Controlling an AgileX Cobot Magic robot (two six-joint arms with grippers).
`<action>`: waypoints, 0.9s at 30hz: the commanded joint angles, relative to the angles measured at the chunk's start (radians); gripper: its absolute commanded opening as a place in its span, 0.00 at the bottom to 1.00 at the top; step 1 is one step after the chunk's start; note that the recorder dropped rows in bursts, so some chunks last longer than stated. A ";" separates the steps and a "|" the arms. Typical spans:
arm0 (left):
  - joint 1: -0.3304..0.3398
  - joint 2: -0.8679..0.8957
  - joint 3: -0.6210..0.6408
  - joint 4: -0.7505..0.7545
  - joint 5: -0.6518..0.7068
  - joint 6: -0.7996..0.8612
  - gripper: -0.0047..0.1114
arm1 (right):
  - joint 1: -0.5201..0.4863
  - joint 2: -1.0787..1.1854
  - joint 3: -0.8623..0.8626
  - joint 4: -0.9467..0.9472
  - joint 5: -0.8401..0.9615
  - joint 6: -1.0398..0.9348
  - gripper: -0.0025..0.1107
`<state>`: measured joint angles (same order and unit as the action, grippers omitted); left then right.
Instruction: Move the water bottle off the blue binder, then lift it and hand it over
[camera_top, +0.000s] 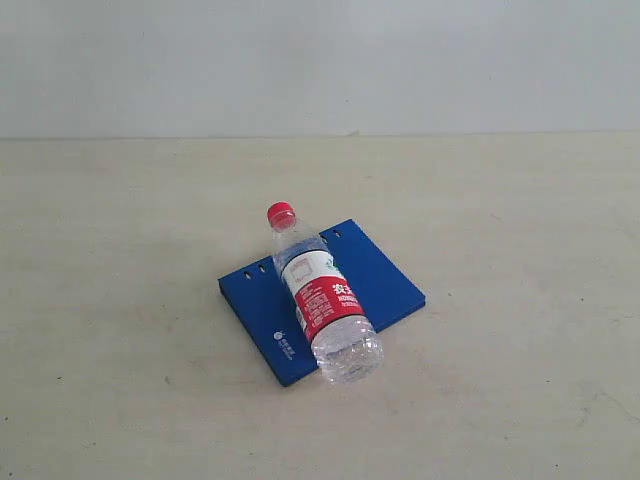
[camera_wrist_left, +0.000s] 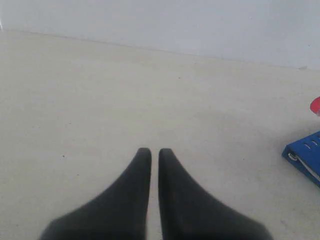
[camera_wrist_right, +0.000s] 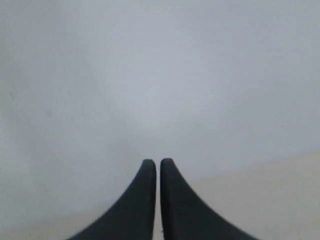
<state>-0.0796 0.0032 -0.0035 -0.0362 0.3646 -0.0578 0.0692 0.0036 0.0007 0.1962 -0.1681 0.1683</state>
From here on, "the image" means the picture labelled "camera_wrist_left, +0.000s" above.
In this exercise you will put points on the blue ring binder notebook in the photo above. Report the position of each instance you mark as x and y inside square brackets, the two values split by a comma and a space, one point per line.
[304, 155]

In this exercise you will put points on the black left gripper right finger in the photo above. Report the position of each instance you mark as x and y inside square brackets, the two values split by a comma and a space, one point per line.
[189, 212]

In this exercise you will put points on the clear water bottle red cap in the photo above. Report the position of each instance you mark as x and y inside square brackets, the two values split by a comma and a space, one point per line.
[315, 106]

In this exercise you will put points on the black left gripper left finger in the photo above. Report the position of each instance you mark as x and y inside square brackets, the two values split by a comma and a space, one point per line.
[118, 213]

